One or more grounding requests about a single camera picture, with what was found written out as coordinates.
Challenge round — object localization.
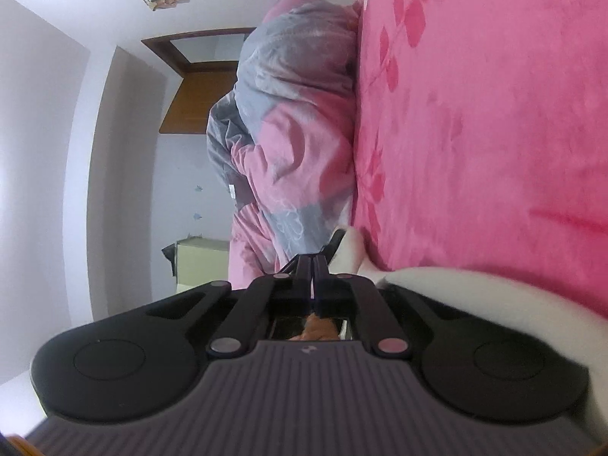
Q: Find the beige jacket with black trim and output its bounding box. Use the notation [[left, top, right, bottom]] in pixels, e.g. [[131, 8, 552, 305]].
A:
[[323, 227, 608, 440]]

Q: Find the yellow-green cabinet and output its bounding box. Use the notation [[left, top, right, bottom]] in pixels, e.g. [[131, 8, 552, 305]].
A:
[[175, 239, 234, 294]]

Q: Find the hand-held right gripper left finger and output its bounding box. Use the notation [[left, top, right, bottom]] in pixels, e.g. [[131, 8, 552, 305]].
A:
[[147, 255, 314, 360]]

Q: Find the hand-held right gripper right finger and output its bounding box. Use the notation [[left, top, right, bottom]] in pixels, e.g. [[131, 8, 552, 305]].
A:
[[313, 255, 457, 360]]

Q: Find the pink grey floral duvet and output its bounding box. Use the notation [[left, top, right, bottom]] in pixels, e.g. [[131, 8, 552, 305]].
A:
[[204, 0, 365, 291]]

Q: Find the dark cloth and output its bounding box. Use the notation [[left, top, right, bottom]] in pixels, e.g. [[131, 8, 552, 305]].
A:
[[161, 242, 178, 277]]

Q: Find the wooden door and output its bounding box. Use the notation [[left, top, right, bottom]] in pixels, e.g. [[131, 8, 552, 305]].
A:
[[158, 60, 241, 135]]

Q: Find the dark brown door frame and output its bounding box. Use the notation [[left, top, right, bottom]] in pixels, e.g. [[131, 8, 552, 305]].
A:
[[141, 27, 258, 78]]

